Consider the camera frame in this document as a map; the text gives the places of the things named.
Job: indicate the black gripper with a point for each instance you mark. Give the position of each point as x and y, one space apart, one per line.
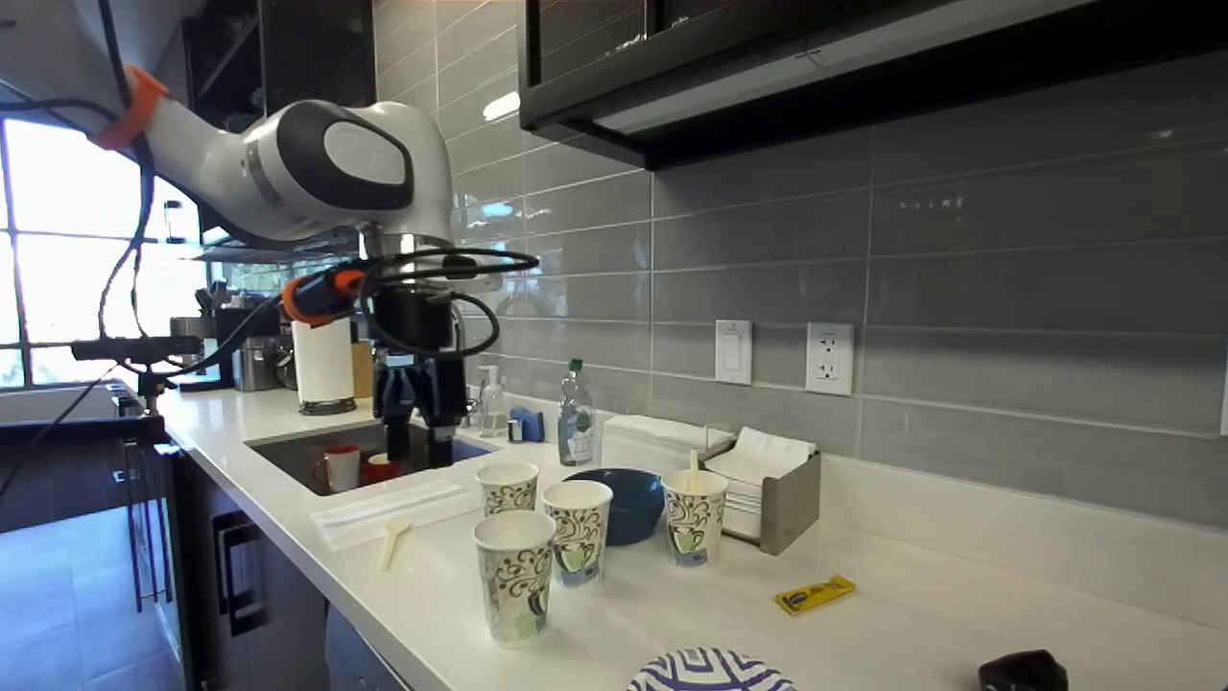
414 318

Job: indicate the patterned paper cup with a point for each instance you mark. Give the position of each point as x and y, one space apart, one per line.
514 579
508 483
696 519
580 531

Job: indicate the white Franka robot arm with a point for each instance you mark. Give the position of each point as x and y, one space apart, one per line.
309 166

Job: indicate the clear soap dispenser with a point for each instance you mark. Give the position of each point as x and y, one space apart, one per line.
490 406

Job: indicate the small red container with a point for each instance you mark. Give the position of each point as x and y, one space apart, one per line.
378 472

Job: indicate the blue sponge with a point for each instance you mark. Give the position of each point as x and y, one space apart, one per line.
527 423

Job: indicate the paper towel roll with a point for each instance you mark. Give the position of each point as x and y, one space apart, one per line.
325 364

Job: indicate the wooden stirrer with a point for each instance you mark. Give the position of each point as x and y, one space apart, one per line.
395 542

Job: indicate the steel sink basin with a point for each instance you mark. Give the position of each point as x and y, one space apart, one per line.
288 455

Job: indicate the clear bottle with green cap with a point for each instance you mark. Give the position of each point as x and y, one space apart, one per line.
577 423

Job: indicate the black coffee machine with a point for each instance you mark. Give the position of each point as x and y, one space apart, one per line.
235 337

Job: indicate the blue bowl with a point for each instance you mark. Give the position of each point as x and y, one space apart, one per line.
635 502

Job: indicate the dark under-counter cabinet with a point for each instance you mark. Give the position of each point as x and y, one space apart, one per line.
241 578

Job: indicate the dark cart table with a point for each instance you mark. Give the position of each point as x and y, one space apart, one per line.
64 445

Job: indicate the dark tall cabinet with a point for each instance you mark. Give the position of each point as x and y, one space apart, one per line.
309 49

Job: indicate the gray napkin holder box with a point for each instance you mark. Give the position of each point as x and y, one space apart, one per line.
788 502

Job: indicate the blue patterned paper plate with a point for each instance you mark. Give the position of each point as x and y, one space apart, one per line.
711 674

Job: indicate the white power outlet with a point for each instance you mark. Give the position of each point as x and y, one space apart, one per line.
829 359

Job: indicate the yellow packet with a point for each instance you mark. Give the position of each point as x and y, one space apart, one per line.
813 591

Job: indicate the dark upper cabinet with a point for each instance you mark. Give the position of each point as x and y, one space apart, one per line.
767 64

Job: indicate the small black object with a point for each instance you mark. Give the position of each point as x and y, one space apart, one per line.
1021 674

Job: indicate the black camera on tripod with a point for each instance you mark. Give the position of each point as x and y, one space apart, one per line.
129 348

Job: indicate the white light switch plate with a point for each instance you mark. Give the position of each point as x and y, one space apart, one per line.
730 351

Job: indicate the bright window with frame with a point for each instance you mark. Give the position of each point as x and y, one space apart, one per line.
59 217

